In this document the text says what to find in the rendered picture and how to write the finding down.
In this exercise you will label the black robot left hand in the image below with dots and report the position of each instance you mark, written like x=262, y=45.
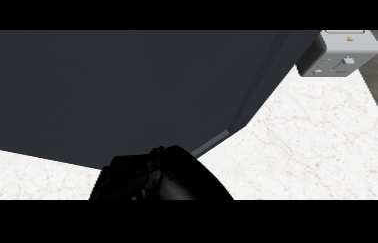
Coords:
x=163, y=178

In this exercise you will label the pale grey toaster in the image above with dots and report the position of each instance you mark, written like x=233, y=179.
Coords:
x=345, y=53

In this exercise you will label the dark grey cabinet door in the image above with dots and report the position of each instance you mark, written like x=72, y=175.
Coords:
x=123, y=90

